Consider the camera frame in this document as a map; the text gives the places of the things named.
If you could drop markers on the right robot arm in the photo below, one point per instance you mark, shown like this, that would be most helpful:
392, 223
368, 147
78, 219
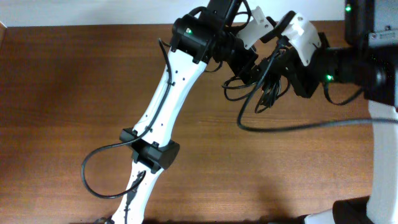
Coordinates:
369, 24

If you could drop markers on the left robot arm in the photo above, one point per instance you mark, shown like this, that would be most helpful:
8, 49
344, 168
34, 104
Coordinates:
204, 33

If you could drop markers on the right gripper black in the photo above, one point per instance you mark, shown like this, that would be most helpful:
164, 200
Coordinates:
291, 63

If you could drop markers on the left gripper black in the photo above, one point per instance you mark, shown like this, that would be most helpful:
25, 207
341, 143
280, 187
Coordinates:
244, 70

